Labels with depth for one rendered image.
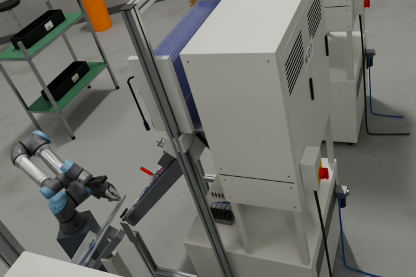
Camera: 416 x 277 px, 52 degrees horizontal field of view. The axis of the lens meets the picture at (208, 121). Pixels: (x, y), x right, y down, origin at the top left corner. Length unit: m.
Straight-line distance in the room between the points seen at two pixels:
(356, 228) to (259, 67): 1.82
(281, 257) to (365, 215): 1.05
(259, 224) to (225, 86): 1.00
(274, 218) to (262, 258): 0.23
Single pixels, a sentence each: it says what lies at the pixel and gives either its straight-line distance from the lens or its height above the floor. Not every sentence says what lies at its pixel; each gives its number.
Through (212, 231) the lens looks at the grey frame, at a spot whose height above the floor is 0.83.
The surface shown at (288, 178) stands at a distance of 1.59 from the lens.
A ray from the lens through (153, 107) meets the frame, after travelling 1.57.
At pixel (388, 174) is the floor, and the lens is 3.25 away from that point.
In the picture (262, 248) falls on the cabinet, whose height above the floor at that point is 0.62.
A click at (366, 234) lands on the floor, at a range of 2.91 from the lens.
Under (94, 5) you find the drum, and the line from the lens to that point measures 6.55.
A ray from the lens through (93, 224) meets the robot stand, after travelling 2.78.
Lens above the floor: 2.33
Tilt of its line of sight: 36 degrees down
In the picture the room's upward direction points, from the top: 17 degrees counter-clockwise
